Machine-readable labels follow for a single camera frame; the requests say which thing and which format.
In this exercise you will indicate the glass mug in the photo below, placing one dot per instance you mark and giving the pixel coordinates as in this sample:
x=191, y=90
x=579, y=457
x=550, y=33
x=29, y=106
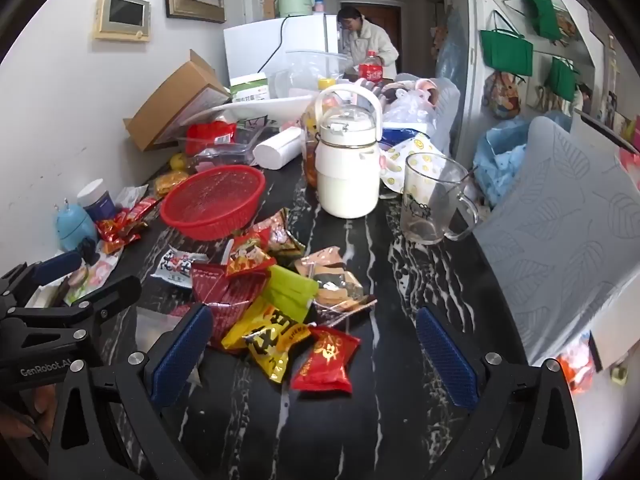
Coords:
x=432, y=200

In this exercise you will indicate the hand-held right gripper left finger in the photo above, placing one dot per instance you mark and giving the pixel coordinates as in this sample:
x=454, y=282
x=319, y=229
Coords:
x=180, y=355

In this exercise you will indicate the pile of small red packets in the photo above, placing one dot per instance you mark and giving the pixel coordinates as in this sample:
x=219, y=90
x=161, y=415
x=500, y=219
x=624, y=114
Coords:
x=125, y=220

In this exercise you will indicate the clear plastic container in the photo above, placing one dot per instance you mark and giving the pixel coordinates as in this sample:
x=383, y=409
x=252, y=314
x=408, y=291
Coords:
x=225, y=152

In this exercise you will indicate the floral cloth bag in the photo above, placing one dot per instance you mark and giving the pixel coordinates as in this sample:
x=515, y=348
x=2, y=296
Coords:
x=502, y=96

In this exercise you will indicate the white plastic bag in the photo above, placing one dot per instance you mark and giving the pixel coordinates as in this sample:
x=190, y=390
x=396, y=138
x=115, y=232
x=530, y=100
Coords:
x=407, y=105

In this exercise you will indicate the dark red snack packet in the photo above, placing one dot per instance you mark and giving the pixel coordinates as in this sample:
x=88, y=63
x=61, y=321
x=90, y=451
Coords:
x=220, y=285

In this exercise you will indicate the cardboard box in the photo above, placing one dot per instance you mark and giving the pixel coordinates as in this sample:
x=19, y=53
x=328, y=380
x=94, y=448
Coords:
x=172, y=102

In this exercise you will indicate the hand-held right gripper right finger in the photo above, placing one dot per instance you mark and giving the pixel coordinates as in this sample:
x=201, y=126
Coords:
x=445, y=355

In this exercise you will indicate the blue whale-shaped device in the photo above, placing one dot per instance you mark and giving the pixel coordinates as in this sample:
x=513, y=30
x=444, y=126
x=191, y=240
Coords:
x=75, y=225

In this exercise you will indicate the red plastic basket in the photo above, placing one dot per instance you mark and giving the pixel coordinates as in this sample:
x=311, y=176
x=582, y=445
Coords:
x=212, y=200

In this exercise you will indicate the red orange snack packet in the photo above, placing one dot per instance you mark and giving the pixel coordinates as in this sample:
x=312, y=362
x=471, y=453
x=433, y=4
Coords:
x=247, y=260

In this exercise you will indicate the olive-edged pink snack packet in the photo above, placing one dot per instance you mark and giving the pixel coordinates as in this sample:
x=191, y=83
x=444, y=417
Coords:
x=280, y=232

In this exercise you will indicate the white thermos jug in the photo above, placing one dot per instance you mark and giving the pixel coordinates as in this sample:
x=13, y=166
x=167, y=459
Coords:
x=347, y=170

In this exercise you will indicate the large green tote bag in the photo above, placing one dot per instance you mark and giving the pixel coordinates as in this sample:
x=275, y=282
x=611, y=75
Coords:
x=505, y=52

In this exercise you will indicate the person's left hand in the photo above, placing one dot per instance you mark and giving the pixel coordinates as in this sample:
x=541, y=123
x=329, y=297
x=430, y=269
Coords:
x=25, y=415

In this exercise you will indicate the red barcode snack bag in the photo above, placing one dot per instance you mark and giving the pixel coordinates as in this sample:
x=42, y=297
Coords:
x=210, y=135

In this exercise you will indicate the yellow snack in clear bag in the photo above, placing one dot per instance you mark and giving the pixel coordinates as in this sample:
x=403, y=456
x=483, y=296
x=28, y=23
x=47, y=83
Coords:
x=170, y=182

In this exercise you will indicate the clear zip bag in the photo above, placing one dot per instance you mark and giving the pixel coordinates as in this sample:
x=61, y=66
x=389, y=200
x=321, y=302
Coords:
x=310, y=72

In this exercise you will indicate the lemon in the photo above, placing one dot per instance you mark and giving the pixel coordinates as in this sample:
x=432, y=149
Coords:
x=177, y=161

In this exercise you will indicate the grey leaf-pattern mat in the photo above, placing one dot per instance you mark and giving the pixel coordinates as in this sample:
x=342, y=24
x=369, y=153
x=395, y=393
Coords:
x=565, y=240

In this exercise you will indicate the clear cookie snack packet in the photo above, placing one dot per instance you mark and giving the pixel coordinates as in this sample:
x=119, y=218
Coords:
x=332, y=280

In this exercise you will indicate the white patterned packet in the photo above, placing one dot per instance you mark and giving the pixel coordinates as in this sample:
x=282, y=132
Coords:
x=131, y=195

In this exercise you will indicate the wall intercom panel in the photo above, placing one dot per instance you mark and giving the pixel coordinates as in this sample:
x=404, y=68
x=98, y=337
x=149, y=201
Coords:
x=122, y=15

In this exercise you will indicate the orange drink bottle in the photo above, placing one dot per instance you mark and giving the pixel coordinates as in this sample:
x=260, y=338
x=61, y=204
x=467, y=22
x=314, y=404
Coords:
x=307, y=130

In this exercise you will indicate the smiley-print paper bag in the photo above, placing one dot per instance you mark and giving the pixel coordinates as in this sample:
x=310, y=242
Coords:
x=415, y=157

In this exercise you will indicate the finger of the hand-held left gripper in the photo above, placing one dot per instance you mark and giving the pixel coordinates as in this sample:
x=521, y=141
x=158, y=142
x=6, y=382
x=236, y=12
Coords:
x=117, y=291
x=57, y=266

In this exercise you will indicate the white-lid dark blue jar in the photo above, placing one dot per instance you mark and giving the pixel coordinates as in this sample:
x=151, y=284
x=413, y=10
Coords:
x=97, y=200

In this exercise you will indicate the blue plastic bag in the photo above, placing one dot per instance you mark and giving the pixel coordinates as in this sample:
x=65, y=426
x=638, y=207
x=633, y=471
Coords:
x=505, y=160

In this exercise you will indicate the yellow snack packet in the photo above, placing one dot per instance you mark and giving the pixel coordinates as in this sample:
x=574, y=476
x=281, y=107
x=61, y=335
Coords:
x=270, y=342

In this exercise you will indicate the white peanut snack packet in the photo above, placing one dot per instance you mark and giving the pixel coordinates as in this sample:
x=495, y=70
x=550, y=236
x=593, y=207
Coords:
x=177, y=265

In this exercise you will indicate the white green pouch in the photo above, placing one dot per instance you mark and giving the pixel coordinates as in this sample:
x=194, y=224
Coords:
x=102, y=265

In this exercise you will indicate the green white box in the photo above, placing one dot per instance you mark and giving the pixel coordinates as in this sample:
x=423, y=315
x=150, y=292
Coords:
x=249, y=91

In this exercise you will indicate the white fridge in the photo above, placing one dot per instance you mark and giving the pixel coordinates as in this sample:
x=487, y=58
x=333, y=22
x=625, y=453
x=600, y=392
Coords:
x=280, y=45

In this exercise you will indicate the red-label soda bottle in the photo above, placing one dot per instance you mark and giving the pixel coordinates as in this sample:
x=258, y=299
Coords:
x=372, y=67

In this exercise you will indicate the red gold-print snack packet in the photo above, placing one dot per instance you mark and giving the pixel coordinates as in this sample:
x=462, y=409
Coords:
x=325, y=360

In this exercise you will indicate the green snack packet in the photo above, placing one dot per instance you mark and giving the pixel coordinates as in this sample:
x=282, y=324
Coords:
x=292, y=290

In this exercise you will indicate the toilet paper roll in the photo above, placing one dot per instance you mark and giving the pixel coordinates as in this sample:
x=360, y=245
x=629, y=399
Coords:
x=277, y=149

